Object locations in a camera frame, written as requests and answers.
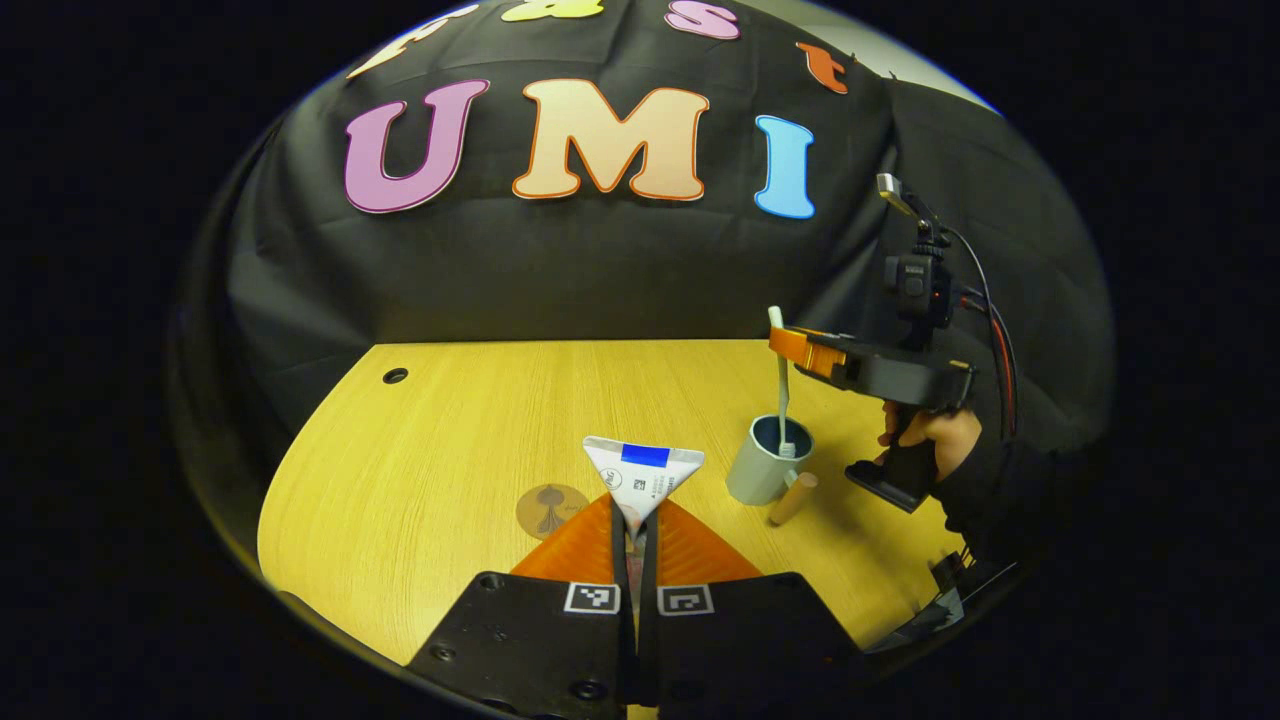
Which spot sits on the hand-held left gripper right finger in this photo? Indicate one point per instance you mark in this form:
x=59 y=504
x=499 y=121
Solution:
x=750 y=650

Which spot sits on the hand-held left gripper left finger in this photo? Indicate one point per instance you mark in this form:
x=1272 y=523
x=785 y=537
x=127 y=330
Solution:
x=530 y=650

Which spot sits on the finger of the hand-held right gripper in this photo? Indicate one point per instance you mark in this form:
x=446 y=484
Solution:
x=805 y=348

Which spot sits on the white toothbrush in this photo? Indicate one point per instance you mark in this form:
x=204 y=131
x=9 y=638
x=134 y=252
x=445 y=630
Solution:
x=782 y=390

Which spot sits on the light blue cup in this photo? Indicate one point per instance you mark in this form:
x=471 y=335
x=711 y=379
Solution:
x=755 y=470

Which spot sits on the round cork coaster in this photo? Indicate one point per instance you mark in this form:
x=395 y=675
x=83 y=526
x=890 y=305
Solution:
x=545 y=510

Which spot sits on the white toothpaste tube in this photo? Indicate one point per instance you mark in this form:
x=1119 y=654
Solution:
x=640 y=475

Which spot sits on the wooden cylinder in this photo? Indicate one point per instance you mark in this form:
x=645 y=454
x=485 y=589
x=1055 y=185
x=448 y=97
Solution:
x=792 y=500

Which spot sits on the black backdrop cloth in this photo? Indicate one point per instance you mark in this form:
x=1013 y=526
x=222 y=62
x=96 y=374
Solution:
x=560 y=270

